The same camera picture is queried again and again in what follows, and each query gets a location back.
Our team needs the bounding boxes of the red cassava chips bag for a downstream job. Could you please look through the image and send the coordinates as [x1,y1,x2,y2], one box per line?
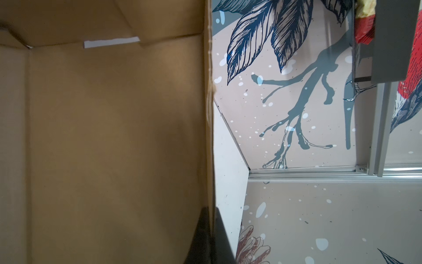
[354,0,377,45]

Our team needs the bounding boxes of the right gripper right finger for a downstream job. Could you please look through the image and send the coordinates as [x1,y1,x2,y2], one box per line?
[213,207,236,264]

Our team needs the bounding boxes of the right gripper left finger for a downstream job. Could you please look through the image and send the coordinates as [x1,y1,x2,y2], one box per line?
[184,207,211,264]

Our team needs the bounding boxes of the brown cardboard box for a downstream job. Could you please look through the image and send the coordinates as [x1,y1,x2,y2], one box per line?
[1,1,214,264]

